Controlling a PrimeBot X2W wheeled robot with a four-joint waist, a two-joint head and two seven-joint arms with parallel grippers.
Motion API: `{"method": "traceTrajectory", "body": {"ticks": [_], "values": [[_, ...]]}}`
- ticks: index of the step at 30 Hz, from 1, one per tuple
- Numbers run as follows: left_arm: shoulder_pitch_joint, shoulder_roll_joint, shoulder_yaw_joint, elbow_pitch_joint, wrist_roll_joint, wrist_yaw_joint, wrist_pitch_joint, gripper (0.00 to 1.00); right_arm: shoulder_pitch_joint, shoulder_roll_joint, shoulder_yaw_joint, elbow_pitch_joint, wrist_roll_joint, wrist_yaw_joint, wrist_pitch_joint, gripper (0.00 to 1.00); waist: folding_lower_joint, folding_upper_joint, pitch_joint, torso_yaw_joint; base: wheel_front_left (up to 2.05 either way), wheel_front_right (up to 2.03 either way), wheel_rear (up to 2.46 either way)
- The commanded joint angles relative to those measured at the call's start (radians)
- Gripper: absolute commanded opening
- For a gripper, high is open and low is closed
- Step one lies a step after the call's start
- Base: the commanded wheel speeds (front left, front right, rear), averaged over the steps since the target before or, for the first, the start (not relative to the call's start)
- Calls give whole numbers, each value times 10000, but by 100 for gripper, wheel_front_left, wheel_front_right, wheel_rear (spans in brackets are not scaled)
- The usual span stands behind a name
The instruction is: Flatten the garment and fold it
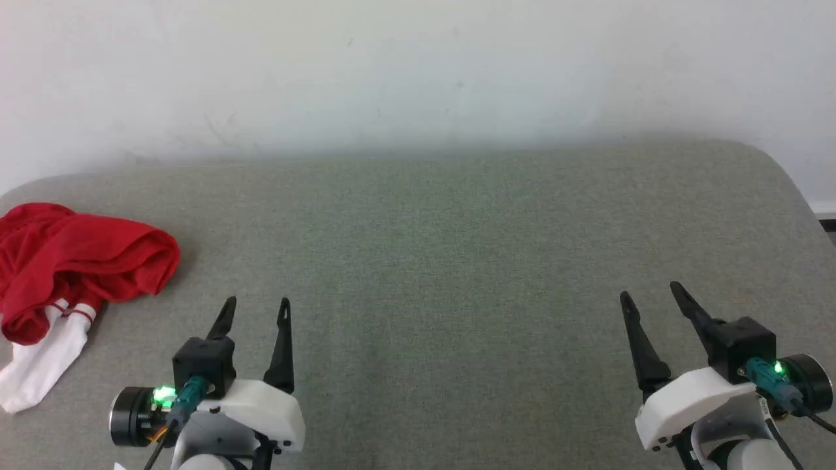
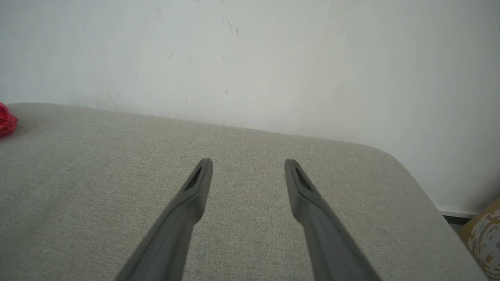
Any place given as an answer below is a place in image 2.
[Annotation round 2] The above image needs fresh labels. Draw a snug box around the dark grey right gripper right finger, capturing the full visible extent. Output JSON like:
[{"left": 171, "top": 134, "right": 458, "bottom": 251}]
[{"left": 284, "top": 158, "right": 382, "bottom": 281}]

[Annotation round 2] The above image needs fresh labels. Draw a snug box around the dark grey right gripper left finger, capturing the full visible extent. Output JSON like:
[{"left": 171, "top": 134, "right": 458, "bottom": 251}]
[{"left": 114, "top": 158, "right": 214, "bottom": 281}]

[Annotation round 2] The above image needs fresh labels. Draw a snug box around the red garment with white trim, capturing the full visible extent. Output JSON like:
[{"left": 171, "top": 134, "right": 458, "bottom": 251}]
[{"left": 0, "top": 102, "right": 18, "bottom": 138}]

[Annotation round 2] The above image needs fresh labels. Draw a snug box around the white skirting board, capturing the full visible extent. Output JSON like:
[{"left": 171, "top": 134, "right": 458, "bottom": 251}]
[{"left": 436, "top": 205, "right": 479, "bottom": 219}]

